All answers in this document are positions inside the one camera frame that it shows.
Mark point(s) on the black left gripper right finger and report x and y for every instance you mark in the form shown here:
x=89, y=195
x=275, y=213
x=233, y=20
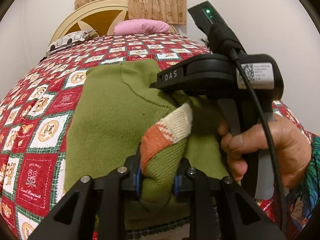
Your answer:
x=220, y=208

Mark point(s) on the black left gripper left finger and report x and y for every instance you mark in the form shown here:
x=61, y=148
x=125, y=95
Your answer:
x=94, y=205

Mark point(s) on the green striped knit sweater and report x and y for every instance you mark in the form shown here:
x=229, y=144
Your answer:
x=119, y=113

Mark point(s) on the floral patterned sleeve forearm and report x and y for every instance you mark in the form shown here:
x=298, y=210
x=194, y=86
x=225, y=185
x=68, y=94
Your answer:
x=303, y=200

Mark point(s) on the black tracker with green light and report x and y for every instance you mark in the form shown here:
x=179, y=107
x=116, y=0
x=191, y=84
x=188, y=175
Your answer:
x=220, y=37

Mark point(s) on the red checkered bear bedspread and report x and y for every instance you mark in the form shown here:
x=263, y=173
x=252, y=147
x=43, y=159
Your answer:
x=37, y=113

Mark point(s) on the pink pillow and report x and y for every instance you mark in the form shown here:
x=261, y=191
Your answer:
x=141, y=26

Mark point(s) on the cream wooden headboard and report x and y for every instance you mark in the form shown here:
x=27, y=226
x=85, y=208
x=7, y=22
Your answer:
x=100, y=15

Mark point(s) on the white patterned pillow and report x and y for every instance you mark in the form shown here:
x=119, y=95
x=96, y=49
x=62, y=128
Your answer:
x=70, y=39

